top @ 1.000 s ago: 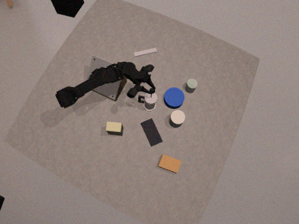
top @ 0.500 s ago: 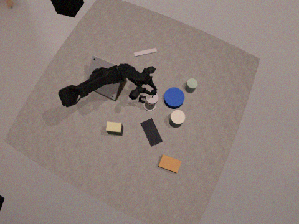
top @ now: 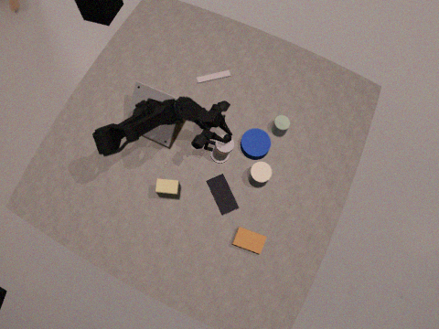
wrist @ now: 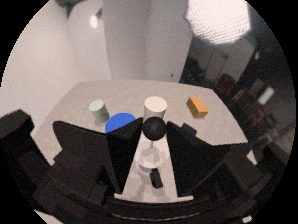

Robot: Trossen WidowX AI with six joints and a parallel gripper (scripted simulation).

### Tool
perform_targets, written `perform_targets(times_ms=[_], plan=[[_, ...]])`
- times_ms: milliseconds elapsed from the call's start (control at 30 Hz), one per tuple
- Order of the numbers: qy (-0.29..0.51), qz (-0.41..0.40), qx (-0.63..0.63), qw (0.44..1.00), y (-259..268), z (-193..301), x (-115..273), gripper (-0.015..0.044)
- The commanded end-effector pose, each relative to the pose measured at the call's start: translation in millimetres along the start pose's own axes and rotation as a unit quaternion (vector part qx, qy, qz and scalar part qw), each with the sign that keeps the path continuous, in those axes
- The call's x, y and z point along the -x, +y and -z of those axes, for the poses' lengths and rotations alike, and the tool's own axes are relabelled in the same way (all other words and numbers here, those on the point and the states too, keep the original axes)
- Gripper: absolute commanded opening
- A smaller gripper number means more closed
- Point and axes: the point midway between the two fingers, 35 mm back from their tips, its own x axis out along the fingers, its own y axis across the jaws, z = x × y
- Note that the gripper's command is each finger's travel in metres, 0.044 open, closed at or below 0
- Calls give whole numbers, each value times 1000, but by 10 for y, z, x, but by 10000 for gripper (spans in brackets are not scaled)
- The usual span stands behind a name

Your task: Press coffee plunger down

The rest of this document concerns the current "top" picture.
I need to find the glass french press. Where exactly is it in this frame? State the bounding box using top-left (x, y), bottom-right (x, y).
top-left (204, 134), bottom-right (234, 164)

